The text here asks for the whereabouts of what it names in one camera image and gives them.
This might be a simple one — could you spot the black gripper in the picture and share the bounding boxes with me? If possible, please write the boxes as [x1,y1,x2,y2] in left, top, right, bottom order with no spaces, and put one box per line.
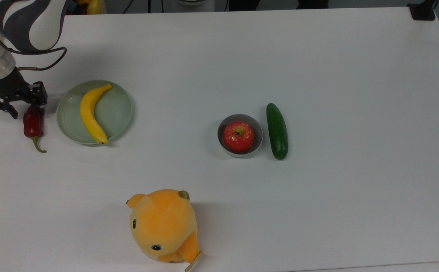
[0,67,48,120]

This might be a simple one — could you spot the red chili pepper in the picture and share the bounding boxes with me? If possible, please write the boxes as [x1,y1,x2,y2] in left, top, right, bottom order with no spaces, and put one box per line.
[23,105,48,154]

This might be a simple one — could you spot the pale green plastic plate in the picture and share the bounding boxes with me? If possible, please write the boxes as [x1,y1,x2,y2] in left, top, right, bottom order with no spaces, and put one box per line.
[56,80,133,145]

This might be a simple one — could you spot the yellow banana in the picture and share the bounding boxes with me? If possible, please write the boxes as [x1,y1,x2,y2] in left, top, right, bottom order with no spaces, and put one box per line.
[80,84,113,145]

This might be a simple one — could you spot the box of colourful toys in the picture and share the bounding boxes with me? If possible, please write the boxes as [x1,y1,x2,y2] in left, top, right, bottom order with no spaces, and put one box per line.
[65,0,107,16]

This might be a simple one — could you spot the orange plush toy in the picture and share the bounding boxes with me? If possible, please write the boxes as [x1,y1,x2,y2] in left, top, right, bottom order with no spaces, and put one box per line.
[126,189,201,263]

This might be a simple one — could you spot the red apple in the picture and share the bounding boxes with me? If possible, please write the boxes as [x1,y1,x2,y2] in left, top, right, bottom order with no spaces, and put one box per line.
[223,121,255,153]

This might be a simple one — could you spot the beige plush toy tag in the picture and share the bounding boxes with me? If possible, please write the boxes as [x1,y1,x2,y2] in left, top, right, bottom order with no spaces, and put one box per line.
[184,251,205,272]

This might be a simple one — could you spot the small grey bowl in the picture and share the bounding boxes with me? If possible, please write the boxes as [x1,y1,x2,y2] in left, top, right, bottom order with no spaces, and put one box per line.
[217,114,264,158]

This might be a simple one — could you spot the dark green cucumber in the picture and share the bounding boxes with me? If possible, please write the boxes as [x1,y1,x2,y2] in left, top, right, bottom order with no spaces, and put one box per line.
[266,103,289,160]

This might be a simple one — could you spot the black table clamp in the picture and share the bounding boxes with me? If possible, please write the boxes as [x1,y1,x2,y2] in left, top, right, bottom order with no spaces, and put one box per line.
[408,0,437,21]

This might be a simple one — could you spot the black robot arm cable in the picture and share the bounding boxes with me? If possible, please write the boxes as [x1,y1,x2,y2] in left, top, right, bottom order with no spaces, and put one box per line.
[0,4,68,72]

